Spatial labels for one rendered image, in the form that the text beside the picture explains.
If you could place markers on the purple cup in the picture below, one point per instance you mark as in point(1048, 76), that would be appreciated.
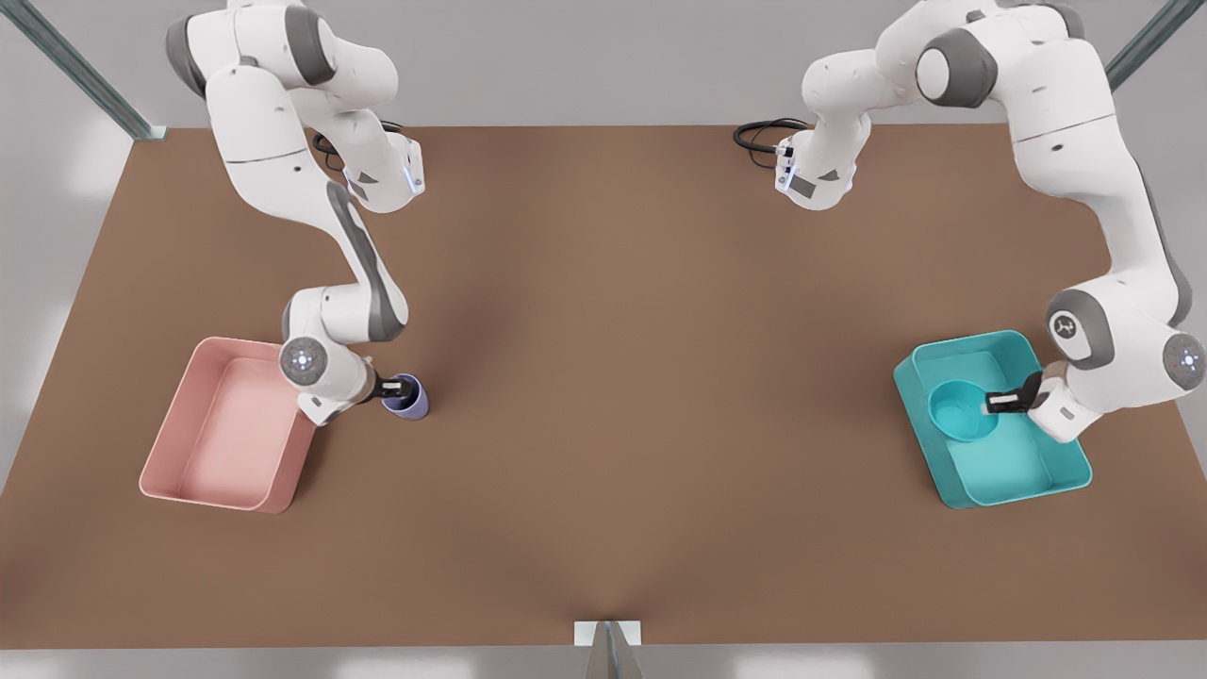
point(407, 396)

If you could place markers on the teal bowl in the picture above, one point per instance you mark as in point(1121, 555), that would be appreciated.
point(962, 410)

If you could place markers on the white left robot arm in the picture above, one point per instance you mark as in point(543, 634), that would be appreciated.
point(1066, 104)

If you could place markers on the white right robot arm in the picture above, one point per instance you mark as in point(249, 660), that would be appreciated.
point(283, 132)

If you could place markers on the teal plastic box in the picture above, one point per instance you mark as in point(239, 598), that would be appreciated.
point(990, 453)

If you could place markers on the pink plastic box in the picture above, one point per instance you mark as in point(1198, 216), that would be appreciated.
point(231, 424)

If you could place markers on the silver frame post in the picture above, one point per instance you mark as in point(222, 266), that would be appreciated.
point(1150, 38)
point(80, 68)
point(609, 651)

